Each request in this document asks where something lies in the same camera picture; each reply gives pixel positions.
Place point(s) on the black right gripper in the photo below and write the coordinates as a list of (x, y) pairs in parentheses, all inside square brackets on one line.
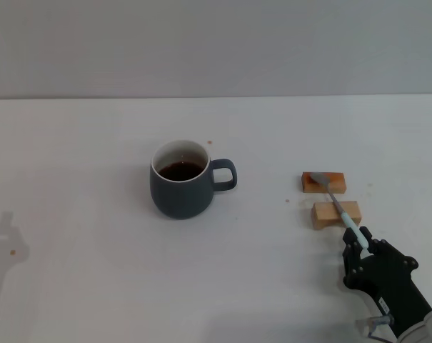
[(387, 278)]

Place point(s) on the dark grey ceramic cup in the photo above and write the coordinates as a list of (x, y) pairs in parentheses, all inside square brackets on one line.
[(180, 200)]

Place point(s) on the light notched wooden block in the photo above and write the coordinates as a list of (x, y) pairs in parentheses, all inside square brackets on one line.
[(322, 213)]

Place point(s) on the orange stained wooden block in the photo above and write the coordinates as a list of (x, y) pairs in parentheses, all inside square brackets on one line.
[(338, 184)]

